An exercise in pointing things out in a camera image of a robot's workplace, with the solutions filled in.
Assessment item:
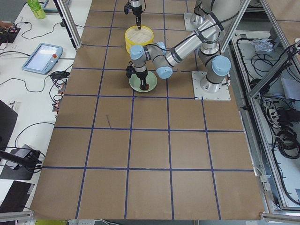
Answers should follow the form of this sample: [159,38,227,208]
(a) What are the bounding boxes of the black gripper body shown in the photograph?
[132,6,143,17]
[136,70,148,81]

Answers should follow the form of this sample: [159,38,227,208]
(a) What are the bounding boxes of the red-brown bun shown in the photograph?
[140,84,150,91]

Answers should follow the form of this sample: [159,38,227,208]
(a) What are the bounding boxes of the yellow bamboo steamer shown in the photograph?
[125,25,154,50]
[126,45,143,55]

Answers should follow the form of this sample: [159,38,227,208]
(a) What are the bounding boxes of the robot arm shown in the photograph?
[126,0,240,93]
[129,0,143,30]

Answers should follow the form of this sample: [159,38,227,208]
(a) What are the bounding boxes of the light green plate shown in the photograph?
[129,71,158,93]

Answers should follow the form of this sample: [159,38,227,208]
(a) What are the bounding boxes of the teach pendant with red button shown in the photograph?
[22,43,63,75]

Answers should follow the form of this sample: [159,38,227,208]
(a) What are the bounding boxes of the green bottle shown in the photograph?
[27,0,45,19]

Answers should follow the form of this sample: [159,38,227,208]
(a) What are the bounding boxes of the black laptop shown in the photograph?
[0,101,18,150]

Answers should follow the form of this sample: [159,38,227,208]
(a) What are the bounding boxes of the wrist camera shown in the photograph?
[126,61,135,79]
[124,1,131,15]

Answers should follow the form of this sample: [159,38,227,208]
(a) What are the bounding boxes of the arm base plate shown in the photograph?
[183,12,203,31]
[192,71,231,101]

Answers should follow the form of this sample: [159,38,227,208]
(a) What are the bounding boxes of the aluminium frame post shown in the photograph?
[53,0,82,49]

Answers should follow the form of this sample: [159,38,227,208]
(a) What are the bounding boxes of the black camera stand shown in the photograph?
[0,144,45,180]

